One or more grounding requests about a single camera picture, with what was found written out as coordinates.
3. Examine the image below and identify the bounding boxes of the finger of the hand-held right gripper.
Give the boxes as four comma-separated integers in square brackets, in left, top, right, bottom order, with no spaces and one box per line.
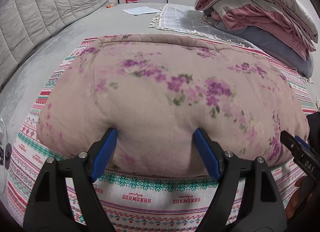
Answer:
[280,131,304,157]
[294,136,311,152]

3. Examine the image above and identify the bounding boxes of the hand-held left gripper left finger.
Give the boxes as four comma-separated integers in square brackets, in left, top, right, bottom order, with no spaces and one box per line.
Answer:
[22,127,118,232]

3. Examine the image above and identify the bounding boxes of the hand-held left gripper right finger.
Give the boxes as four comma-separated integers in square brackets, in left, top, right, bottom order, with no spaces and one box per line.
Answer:
[193,127,288,232]

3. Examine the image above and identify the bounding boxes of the pink floral quilt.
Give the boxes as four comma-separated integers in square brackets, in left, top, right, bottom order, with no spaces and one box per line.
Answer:
[36,33,310,176]

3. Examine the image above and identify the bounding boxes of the person's right hand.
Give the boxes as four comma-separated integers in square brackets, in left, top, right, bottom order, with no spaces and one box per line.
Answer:
[285,176,309,220]

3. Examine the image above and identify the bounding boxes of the patterned striped blanket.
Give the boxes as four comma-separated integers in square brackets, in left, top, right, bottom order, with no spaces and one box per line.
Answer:
[6,35,318,232]

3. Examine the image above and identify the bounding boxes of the blue-grey quilt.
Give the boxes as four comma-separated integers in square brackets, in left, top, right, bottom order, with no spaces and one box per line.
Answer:
[204,10,314,78]

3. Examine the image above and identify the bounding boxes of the grey plaid fringed cloth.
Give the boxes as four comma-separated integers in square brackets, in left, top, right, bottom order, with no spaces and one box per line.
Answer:
[149,3,254,48]

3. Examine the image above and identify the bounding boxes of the white paper sheet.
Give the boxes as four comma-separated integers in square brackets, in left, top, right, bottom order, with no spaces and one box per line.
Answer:
[122,6,160,16]

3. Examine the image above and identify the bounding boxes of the grey quilted headboard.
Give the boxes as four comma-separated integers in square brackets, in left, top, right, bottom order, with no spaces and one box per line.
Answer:
[0,0,109,93]

